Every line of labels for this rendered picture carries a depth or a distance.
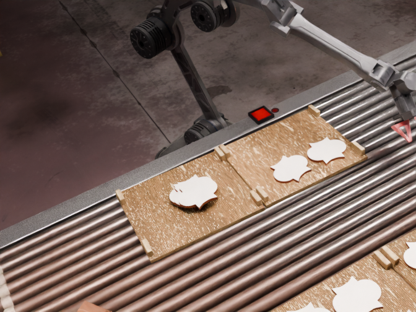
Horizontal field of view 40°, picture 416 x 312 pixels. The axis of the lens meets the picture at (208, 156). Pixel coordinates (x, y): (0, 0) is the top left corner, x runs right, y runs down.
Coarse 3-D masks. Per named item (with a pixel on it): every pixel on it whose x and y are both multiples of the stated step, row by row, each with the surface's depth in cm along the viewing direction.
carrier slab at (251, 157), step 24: (288, 120) 220; (312, 120) 218; (240, 144) 214; (264, 144) 212; (288, 144) 210; (240, 168) 204; (264, 168) 202; (312, 168) 198; (336, 168) 197; (288, 192) 192
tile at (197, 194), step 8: (192, 184) 194; (200, 184) 194; (208, 184) 193; (216, 184) 193; (184, 192) 192; (192, 192) 192; (200, 192) 191; (208, 192) 190; (216, 192) 191; (184, 200) 189; (192, 200) 189; (200, 200) 188; (208, 200) 188; (200, 208) 187
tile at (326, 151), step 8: (312, 144) 206; (320, 144) 205; (328, 144) 205; (336, 144) 204; (344, 144) 203; (312, 152) 203; (320, 152) 202; (328, 152) 201; (336, 152) 201; (312, 160) 201; (320, 160) 199; (328, 160) 198
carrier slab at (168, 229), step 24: (192, 168) 208; (216, 168) 206; (144, 192) 202; (168, 192) 200; (240, 192) 195; (144, 216) 193; (168, 216) 192; (192, 216) 190; (216, 216) 188; (240, 216) 187; (168, 240) 184; (192, 240) 182
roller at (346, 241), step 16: (400, 208) 181; (368, 224) 178; (384, 224) 179; (336, 240) 176; (352, 240) 176; (320, 256) 173; (288, 272) 170; (304, 272) 171; (256, 288) 167; (272, 288) 168; (224, 304) 165; (240, 304) 165
